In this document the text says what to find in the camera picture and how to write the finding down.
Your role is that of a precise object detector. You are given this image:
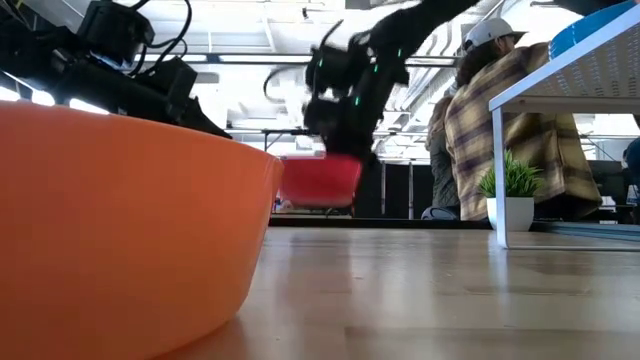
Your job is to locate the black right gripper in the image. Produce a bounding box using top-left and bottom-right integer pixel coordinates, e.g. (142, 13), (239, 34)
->
(344, 84), (387, 169)

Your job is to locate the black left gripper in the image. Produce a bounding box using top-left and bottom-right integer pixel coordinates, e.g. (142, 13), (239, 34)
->
(112, 79), (234, 141)

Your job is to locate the red plastic mini bowl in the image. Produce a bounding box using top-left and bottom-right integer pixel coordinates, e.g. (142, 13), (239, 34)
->
(277, 153), (365, 211)

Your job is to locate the orange plastic mini bowl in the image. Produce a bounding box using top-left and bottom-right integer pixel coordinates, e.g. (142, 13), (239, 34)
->
(0, 99), (286, 360)

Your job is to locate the blue plastic mini bowl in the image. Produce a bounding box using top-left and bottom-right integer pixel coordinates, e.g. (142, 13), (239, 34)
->
(547, 1), (640, 61)

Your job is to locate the black room divider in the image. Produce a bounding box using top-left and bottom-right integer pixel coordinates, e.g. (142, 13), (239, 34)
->
(359, 159), (436, 220)

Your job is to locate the black metal rack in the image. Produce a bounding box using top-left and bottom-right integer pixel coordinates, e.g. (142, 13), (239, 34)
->
(260, 128), (321, 151)

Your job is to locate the green plant in white pot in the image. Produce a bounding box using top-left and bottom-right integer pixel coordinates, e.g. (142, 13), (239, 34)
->
(477, 148), (545, 234)

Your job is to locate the white perforated metal shelf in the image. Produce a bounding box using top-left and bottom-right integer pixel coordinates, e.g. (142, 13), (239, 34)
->
(488, 3), (640, 253)

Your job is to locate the black monitor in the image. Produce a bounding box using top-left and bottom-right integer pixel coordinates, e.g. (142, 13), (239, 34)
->
(589, 158), (626, 201)

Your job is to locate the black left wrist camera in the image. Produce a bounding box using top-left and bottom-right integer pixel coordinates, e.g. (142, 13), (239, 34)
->
(133, 56), (200, 121)

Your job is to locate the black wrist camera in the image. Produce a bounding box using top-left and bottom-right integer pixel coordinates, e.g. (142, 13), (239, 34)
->
(133, 56), (200, 121)
(302, 96), (351, 137)

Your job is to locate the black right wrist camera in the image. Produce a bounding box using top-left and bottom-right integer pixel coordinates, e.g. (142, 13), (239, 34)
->
(302, 96), (351, 137)

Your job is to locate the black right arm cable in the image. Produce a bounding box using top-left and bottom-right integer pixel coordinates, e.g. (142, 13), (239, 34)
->
(262, 63), (312, 105)

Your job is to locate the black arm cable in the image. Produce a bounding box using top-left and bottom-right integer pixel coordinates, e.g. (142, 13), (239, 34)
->
(127, 0), (195, 77)
(262, 63), (312, 105)

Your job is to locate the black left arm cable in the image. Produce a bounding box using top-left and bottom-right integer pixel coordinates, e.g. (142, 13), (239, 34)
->
(127, 0), (195, 77)

